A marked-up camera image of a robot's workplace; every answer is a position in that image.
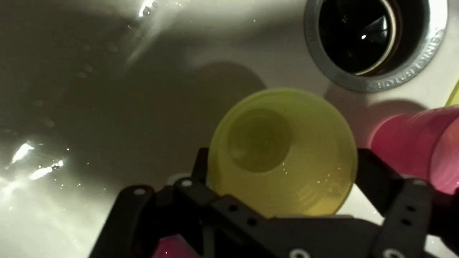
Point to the white kitchen sink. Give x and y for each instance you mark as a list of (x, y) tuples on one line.
[(119, 95)]

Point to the yellow plastic cup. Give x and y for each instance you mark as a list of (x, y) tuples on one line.
[(287, 152)]

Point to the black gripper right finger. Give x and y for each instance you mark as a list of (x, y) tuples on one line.
[(406, 215)]

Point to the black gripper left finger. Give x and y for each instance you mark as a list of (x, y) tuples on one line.
[(215, 224)]

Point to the yellow plastic utensil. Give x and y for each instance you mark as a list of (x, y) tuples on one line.
[(453, 95)]

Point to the metal sink drain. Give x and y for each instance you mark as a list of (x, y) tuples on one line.
[(373, 37)]

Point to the pink plastic cup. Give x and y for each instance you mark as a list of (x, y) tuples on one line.
[(416, 143)]

